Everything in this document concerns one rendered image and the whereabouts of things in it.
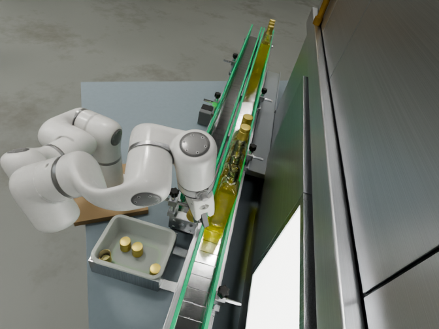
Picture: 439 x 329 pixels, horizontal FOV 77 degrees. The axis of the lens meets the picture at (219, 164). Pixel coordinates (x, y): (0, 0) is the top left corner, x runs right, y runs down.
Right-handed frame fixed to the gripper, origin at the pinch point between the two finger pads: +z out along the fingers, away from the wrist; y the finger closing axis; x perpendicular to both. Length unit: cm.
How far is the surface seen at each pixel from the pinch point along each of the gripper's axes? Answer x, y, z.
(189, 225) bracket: 1.0, 4.8, 24.2
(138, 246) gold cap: 18.2, 4.8, 25.7
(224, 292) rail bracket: 0.5, -19.7, 5.3
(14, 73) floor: 97, 249, 132
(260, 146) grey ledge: -42, 31, 36
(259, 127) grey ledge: -49, 43, 39
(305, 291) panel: -5.7, -26.0, -26.4
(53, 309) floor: 74, 14, 100
